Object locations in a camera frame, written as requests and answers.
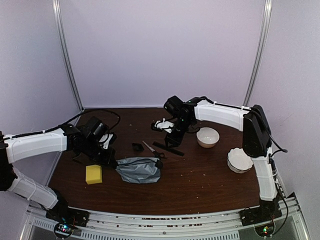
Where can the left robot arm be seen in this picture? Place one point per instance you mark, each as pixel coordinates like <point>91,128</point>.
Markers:
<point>94,139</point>

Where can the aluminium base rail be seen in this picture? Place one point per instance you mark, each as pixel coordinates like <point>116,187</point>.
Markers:
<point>224,225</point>

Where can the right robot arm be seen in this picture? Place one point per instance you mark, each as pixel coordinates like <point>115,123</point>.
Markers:
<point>257,139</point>

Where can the aluminium corner post right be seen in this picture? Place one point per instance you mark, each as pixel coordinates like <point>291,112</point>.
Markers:
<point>264,31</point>

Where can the grey drawstring pouch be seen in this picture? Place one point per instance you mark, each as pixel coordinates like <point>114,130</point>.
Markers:
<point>139,170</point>

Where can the aluminium corner post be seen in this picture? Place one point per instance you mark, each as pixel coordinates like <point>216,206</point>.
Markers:
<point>264,31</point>
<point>65,53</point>

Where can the white round bowl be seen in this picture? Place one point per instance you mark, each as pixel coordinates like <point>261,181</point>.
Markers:
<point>207,137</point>

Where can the aluminium corner post left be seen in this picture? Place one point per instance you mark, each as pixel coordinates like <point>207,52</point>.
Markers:
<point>65,53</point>

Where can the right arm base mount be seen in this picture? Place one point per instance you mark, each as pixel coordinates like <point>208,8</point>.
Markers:
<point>266,211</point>

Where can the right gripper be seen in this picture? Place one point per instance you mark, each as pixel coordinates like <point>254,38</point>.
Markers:
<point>176,140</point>

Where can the white scalloped bowl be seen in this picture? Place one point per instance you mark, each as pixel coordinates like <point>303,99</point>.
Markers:
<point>238,161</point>

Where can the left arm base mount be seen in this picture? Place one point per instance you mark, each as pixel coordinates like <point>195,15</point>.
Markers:
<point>62,213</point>

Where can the yellow sponge block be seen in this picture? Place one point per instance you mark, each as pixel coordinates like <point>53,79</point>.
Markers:
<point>93,174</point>

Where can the black clipper guard comb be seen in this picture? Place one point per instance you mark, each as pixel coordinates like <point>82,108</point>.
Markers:
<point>137,147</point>

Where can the black hair comb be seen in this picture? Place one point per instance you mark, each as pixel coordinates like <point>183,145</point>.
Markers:
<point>168,149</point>

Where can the silver scissors upper pair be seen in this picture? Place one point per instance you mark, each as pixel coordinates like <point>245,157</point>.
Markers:
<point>159,155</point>

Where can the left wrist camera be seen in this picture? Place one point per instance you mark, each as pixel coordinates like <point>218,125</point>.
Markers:
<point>106,140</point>

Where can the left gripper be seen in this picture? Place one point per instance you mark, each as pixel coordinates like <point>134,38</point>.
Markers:
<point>107,159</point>

